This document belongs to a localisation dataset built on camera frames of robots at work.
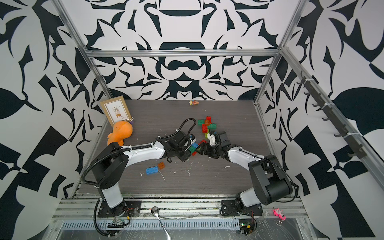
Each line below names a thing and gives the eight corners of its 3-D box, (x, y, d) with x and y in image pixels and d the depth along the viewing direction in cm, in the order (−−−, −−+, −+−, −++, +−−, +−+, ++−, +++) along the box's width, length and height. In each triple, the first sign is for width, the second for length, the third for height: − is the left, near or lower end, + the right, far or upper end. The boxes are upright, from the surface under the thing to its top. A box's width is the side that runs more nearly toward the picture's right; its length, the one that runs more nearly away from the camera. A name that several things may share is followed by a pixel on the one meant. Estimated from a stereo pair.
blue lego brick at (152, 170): (147, 175, 87) (146, 173, 85) (147, 169, 89) (146, 168, 87) (158, 172, 88) (157, 170, 86) (157, 167, 90) (157, 165, 88)
